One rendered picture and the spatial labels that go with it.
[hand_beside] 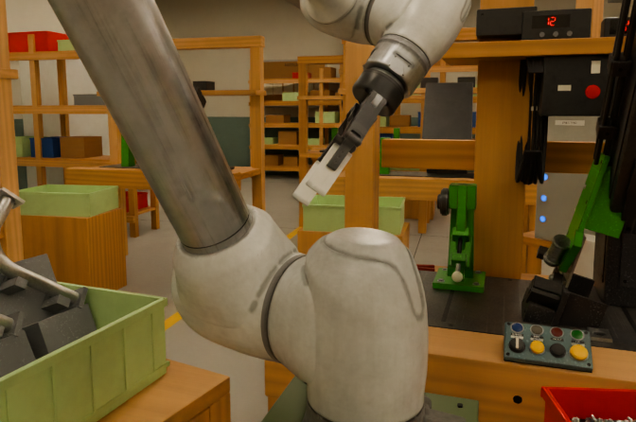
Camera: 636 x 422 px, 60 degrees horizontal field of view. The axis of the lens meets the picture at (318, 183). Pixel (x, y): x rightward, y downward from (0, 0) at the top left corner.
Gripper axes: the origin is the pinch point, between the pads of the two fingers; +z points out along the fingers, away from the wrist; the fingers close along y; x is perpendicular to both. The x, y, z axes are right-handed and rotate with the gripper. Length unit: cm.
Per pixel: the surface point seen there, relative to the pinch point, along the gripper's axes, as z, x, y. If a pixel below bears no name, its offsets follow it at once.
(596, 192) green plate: -39, 51, -23
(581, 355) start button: -7, 57, -13
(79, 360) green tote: 43, -15, -28
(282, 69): -384, -124, -1034
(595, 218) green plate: -36, 54, -25
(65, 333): 46, -22, -51
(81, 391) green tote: 48, -11, -30
